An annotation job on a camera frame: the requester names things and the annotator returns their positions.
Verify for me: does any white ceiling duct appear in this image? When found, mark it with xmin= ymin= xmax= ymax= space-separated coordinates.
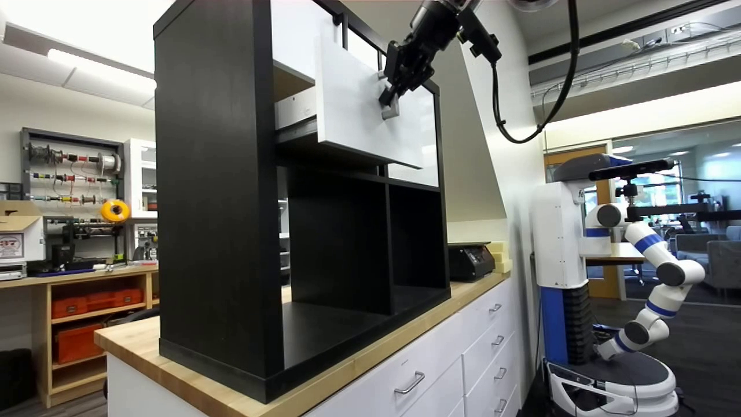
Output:
xmin=0 ymin=20 xmax=158 ymax=112

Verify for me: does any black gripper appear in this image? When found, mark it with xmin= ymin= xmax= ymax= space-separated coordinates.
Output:
xmin=376 ymin=0 xmax=468 ymax=112

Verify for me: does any white counter cabinet wood top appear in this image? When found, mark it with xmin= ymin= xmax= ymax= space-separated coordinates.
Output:
xmin=92 ymin=263 xmax=527 ymax=417

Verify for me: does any wooden workbench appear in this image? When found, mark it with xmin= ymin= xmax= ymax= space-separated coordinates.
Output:
xmin=0 ymin=264 xmax=163 ymax=410

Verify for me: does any black floor bin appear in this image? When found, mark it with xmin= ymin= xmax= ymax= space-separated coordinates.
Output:
xmin=0 ymin=347 xmax=36 ymax=412

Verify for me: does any cardboard box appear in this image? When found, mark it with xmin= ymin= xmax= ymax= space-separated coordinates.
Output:
xmin=0 ymin=199 xmax=47 ymax=270

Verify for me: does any white drawer with black handle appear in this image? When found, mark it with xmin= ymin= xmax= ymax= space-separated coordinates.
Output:
xmin=268 ymin=0 xmax=387 ymax=84

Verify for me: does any black cube shelf cabinet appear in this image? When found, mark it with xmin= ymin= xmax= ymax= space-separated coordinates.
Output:
xmin=151 ymin=0 xmax=454 ymax=406

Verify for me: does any black benchtop machine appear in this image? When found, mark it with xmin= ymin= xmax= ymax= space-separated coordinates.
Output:
xmin=43 ymin=219 xmax=128 ymax=279

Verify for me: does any tall orange storage bin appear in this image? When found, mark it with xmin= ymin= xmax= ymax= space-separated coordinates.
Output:
xmin=51 ymin=320 xmax=109 ymax=366

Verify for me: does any grey chair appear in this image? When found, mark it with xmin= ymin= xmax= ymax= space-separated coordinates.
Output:
xmin=704 ymin=238 xmax=741 ymax=292

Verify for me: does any white cabinet door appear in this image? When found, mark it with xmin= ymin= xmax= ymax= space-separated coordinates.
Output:
xmin=384 ymin=76 xmax=442 ymax=191

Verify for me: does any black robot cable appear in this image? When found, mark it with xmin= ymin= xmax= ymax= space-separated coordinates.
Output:
xmin=488 ymin=0 xmax=583 ymax=148

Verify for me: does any grey tool pegboard rack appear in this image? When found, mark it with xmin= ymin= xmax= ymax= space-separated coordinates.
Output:
xmin=19 ymin=126 xmax=129 ymax=214

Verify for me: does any long orange storage bin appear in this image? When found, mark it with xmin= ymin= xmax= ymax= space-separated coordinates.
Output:
xmin=49 ymin=287 xmax=146 ymax=323

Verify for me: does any yellow roll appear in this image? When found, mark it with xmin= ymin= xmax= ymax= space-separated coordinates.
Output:
xmin=100 ymin=198 xmax=134 ymax=228

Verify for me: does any black drawer handle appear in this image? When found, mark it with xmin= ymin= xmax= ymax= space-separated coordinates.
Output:
xmin=332 ymin=10 xmax=349 ymax=51

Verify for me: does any white glass wall cabinet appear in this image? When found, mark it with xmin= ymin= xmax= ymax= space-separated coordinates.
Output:
xmin=124 ymin=136 xmax=160 ymax=221

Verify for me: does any white blue mobile robot base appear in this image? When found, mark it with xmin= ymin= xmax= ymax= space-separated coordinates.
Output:
xmin=531 ymin=151 xmax=681 ymax=417

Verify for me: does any black box device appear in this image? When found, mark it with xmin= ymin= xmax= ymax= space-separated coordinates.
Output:
xmin=446 ymin=238 xmax=498 ymax=286

